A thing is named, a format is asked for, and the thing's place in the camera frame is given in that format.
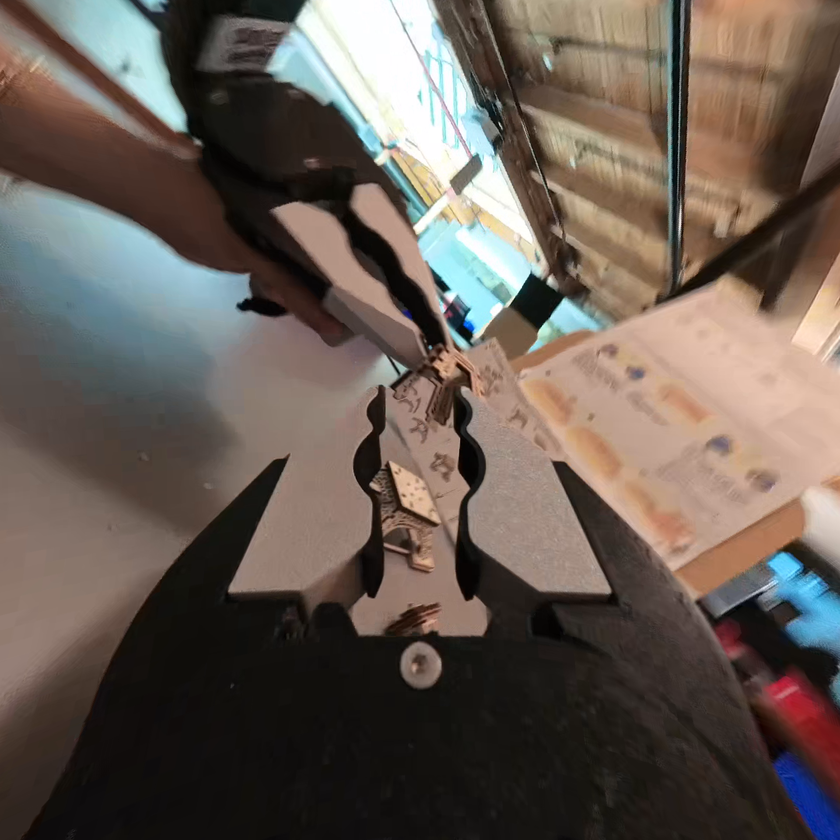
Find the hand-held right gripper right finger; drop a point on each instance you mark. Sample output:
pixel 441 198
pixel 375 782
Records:
pixel 531 525

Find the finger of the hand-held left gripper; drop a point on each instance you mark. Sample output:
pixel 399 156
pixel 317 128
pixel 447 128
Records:
pixel 394 229
pixel 341 275

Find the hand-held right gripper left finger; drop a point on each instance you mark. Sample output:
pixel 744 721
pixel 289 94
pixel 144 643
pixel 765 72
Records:
pixel 302 525

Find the wooden lattice arch piece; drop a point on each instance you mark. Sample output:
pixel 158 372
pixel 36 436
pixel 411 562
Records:
pixel 446 380

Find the person's left forearm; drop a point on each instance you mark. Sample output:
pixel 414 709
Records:
pixel 85 144

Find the grey desk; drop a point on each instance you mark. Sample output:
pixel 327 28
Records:
pixel 98 407

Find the person's left hand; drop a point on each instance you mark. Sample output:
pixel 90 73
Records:
pixel 210 229

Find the hanging sign board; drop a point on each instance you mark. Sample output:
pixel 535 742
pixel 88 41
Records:
pixel 466 172

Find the wooden tower base piece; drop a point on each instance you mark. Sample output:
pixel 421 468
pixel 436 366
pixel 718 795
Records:
pixel 407 505

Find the folded assembly instruction booklet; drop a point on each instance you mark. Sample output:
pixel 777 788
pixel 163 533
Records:
pixel 430 453

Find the small wooden lattice piece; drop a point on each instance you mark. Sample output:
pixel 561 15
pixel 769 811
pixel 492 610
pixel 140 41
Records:
pixel 415 620

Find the black and beige board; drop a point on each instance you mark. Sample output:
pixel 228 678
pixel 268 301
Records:
pixel 531 308

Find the large printed instruction sheet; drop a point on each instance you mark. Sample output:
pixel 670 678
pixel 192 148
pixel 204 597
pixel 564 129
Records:
pixel 689 407

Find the red plastic object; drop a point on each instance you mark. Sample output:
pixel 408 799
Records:
pixel 800 715

